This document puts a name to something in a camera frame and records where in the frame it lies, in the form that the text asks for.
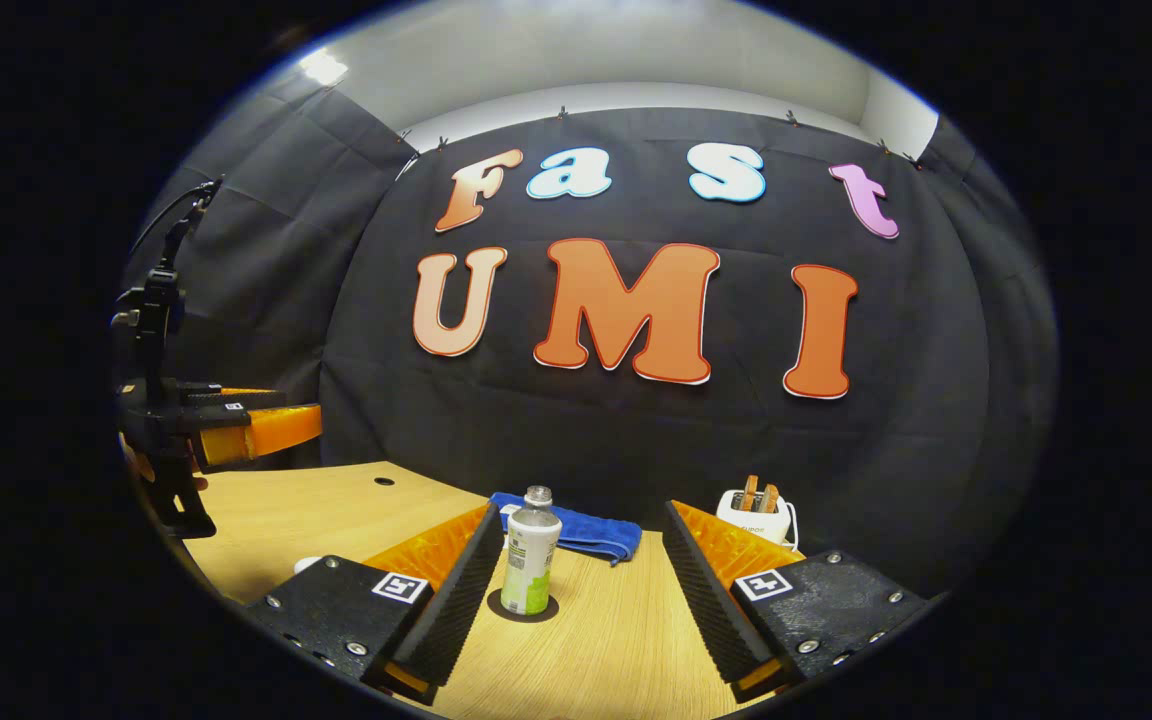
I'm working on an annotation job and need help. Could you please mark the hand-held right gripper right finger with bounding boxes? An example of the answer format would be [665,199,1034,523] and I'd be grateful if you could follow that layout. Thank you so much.
[663,500,937,704]

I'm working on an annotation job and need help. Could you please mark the clear water bottle green label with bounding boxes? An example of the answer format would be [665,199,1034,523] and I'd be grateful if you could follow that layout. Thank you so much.
[500,486,564,616]

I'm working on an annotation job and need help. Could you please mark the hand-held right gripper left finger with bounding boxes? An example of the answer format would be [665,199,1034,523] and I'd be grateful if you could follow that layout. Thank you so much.
[246,502,505,706]

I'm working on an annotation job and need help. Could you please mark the white toaster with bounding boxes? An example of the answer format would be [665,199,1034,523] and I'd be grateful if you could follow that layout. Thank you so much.
[716,488,799,551]

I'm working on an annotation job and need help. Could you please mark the blue folded towel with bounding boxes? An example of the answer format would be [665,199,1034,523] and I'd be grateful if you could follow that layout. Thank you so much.
[489,492,643,566]

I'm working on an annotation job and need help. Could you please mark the small ceiling light panel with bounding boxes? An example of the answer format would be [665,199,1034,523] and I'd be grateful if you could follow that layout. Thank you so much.
[301,48,349,87]

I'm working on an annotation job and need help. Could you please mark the dark round coaster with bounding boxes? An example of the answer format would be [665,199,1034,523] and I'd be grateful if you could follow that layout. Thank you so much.
[487,588,560,623]

